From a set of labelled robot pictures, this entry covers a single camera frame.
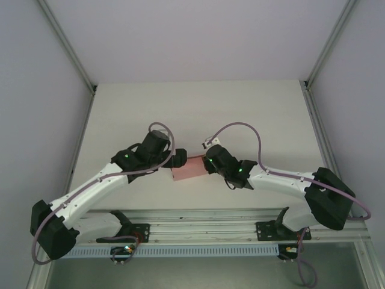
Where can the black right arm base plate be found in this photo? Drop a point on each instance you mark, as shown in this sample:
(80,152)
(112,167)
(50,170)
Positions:
(264,230)

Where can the aluminium lower frame bar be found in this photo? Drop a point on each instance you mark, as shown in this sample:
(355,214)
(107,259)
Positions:
(368,265)
(37,271)

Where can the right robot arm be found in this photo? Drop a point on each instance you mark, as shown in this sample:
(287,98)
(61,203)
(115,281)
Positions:
(328,198)

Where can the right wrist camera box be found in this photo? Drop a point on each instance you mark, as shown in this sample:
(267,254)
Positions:
(217,141)

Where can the left controller board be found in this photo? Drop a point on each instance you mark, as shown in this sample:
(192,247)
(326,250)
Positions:
(120,250)

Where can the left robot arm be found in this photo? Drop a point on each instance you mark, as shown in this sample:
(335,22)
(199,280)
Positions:
(54,231)

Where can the pink paper box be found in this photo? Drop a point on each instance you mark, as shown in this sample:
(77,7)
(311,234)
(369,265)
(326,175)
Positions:
(189,170)

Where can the aluminium frame post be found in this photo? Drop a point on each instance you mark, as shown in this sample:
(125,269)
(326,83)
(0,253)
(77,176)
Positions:
(330,42)
(66,42)

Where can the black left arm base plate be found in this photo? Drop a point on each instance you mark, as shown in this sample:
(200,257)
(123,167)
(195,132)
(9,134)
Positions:
(142,233)

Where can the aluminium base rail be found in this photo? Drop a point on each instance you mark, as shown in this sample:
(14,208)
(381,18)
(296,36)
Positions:
(204,224)

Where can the right controller board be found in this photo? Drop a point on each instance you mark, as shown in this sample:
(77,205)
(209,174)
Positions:
(288,250)

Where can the controller board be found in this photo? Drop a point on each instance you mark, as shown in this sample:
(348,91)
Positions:
(288,250)
(120,250)

